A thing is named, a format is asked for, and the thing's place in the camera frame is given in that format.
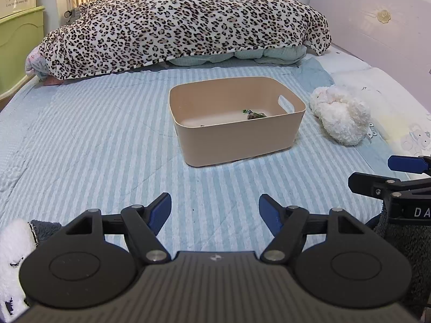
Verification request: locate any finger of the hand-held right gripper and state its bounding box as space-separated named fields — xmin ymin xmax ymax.
xmin=387 ymin=155 xmax=431 ymax=176
xmin=348 ymin=171 xmax=431 ymax=203

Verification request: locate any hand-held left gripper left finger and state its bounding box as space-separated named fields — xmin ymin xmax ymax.
xmin=50 ymin=193 xmax=172 ymax=264

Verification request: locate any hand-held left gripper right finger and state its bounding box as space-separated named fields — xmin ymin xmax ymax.
xmin=259 ymin=194 xmax=375 ymax=264

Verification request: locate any beige plastic storage bin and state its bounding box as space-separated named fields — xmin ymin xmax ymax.
xmin=169 ymin=77 xmax=306 ymax=168

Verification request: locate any green packet of dried herbs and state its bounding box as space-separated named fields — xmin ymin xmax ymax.
xmin=242 ymin=109 xmax=268 ymax=120

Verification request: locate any person's right forearm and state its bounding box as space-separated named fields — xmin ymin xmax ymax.
xmin=373 ymin=205 xmax=431 ymax=321

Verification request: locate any white printed pillow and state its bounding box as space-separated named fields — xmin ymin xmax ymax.
xmin=317 ymin=50 xmax=431 ymax=183

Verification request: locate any white plush toy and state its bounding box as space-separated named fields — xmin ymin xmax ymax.
xmin=310 ymin=86 xmax=371 ymax=146

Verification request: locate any blue striped bed sheet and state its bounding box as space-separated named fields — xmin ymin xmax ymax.
xmin=0 ymin=59 xmax=409 ymax=270

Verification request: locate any lavender bed headboard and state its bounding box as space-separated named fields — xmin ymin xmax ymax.
xmin=309 ymin=0 xmax=431 ymax=117

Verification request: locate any teal quilted duvet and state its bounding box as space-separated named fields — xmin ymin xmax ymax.
xmin=164 ymin=45 xmax=308 ymax=68

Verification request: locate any leopard print blanket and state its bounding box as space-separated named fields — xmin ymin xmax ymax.
xmin=37 ymin=0 xmax=332 ymax=82

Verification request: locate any pink floral cloth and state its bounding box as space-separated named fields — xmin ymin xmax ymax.
xmin=25 ymin=45 xmax=65 ymax=87

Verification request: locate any green wooden cabinet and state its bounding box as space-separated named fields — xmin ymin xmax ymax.
xmin=0 ymin=5 xmax=46 ymax=102

